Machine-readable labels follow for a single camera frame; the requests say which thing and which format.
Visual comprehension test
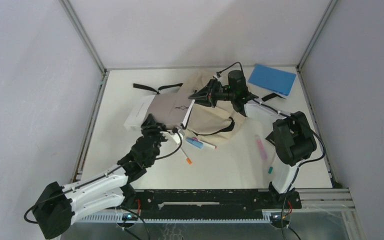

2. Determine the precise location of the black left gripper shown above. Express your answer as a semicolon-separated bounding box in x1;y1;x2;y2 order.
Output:
140;113;171;166

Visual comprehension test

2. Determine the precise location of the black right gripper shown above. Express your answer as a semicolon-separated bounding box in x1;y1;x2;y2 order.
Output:
189;78;235;109

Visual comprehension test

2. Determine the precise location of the grey hardcover book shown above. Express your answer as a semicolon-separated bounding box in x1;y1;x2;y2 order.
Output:
124;92;195;131

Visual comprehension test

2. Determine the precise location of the beige canvas backpack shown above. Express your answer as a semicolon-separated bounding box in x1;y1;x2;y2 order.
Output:
132;69;287;145

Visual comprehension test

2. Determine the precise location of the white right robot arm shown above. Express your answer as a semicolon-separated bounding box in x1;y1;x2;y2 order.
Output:
189;70;324;208

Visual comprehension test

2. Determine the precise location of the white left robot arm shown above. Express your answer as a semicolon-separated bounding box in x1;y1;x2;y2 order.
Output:
29;114;167;240

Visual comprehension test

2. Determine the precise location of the pink capped white marker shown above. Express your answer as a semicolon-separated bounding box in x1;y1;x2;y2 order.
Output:
193;137;217;149

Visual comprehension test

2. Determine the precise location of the blue glue stick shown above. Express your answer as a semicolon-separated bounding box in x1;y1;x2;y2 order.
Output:
186;137;204;149

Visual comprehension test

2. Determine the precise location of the orange capped white marker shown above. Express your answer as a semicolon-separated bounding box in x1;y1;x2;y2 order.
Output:
180;147;193;165

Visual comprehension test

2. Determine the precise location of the blue notebook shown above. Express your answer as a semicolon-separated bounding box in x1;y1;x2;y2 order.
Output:
247;64;297;98

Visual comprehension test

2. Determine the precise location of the black card with gold emblem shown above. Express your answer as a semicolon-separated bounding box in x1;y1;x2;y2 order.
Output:
265;131;276;146

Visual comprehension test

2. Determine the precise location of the pink highlighter pen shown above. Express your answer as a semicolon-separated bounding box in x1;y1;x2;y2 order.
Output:
254;135;268;161

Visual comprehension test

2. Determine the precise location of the teal capped white marker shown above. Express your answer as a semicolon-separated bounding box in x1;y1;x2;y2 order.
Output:
267;153;277;175

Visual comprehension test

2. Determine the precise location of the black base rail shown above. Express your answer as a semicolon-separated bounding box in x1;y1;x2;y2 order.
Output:
121;188;302;221

